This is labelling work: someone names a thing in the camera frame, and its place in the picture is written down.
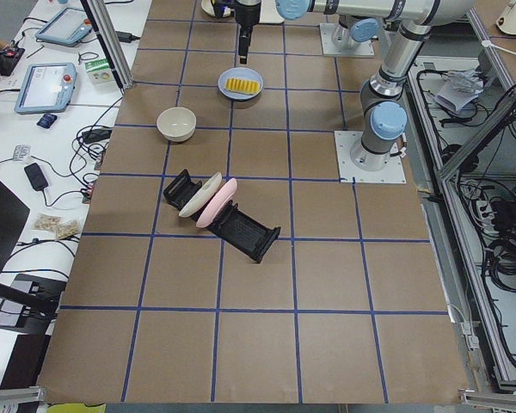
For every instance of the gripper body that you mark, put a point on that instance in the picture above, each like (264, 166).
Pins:
(246, 14)

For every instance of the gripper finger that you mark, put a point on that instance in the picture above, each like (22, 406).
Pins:
(244, 41)

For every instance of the blue plate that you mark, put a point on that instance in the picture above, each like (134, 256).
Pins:
(239, 72)

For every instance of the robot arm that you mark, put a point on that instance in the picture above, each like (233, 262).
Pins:
(352, 30)
(385, 119)

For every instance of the pink plate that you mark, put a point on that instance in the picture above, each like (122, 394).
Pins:
(216, 204)

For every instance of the cream plate in rack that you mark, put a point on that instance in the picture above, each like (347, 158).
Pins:
(202, 196)

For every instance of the cream rectangular tray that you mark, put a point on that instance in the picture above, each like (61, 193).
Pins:
(269, 13)

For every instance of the cream bowl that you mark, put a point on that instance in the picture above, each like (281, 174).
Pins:
(177, 124)

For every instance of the black power adapter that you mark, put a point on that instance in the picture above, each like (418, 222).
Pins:
(126, 37)

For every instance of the green white box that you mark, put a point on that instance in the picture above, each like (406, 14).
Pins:
(99, 71)

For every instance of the far teach pendant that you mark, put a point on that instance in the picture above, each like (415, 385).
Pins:
(68, 27)

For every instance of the teach pendant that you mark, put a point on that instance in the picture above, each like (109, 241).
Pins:
(68, 27)
(46, 88)

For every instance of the black dish rack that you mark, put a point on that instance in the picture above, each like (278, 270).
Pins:
(232, 225)

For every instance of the near teach pendant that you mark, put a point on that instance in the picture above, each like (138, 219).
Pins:
(46, 88)

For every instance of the black phone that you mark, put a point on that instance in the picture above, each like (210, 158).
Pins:
(36, 177)

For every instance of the bag of wooden pieces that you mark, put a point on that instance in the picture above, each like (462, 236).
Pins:
(54, 224)

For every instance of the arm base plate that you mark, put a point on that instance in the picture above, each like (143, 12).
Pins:
(357, 165)
(331, 47)

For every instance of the aluminium frame post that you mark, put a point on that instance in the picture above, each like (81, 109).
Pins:
(103, 27)

